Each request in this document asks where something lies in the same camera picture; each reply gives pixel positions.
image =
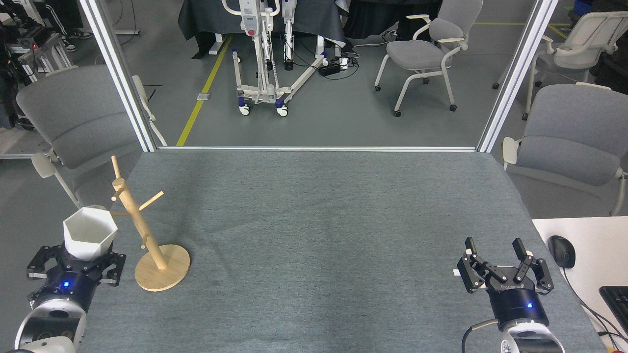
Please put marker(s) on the metal equipment rack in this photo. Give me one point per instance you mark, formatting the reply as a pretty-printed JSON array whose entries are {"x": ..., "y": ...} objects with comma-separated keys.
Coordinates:
[{"x": 37, "y": 51}]

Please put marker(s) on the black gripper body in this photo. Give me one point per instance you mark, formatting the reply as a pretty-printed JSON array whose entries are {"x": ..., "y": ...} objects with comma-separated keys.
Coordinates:
[
  {"x": 517, "y": 304},
  {"x": 68, "y": 287}
]

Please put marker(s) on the grey office chair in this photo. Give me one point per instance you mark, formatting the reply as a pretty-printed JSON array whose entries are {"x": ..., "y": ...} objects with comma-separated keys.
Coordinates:
[
  {"x": 422, "y": 51},
  {"x": 574, "y": 132},
  {"x": 73, "y": 113}
]

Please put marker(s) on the metal floor plate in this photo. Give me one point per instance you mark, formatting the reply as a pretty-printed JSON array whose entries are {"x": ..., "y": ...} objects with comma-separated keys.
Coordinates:
[{"x": 203, "y": 96}]

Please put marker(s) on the wooden cup rack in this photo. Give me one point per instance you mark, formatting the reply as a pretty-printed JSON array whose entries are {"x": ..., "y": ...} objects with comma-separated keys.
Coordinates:
[{"x": 162, "y": 272}]

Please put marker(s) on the black keyboard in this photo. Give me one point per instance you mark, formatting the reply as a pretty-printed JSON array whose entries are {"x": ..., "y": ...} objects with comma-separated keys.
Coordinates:
[{"x": 618, "y": 304}]

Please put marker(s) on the silver frame post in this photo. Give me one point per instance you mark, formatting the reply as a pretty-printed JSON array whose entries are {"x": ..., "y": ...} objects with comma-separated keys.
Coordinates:
[
  {"x": 120, "y": 73},
  {"x": 515, "y": 73}
]

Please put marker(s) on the white desk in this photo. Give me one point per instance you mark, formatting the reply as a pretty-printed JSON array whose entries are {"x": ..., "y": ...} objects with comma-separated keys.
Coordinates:
[{"x": 598, "y": 245}]

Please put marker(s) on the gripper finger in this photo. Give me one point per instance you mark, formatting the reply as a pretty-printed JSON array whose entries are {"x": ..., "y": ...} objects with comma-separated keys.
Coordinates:
[
  {"x": 46, "y": 262},
  {"x": 471, "y": 277},
  {"x": 539, "y": 277},
  {"x": 112, "y": 269}
]

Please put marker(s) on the black power strip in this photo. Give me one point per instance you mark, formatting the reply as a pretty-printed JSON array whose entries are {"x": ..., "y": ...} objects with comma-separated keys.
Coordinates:
[{"x": 329, "y": 68}]

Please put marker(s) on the black computer mouse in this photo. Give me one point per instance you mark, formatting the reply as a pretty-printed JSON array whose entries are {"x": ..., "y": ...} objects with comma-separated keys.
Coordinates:
[{"x": 562, "y": 251}]

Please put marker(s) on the white hexagonal cup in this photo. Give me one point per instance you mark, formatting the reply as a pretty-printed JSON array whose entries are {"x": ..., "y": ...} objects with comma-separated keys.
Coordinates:
[{"x": 91, "y": 235}]

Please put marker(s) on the white-backed office chair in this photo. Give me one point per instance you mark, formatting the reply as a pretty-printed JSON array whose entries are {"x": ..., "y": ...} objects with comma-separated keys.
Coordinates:
[{"x": 588, "y": 32}]

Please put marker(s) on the black cloth covered table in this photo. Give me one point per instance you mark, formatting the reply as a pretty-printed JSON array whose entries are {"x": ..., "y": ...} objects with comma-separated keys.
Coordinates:
[{"x": 206, "y": 19}]

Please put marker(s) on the white stand on wheels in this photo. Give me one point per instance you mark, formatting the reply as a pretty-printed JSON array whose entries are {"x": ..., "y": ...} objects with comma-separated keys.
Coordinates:
[{"x": 255, "y": 93}]

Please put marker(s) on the silver frame crossbar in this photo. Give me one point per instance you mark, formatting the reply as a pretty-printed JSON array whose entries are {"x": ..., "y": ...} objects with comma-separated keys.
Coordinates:
[{"x": 319, "y": 148}]

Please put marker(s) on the person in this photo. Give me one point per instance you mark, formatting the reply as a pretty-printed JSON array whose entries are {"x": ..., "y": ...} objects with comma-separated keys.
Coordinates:
[{"x": 68, "y": 19}]

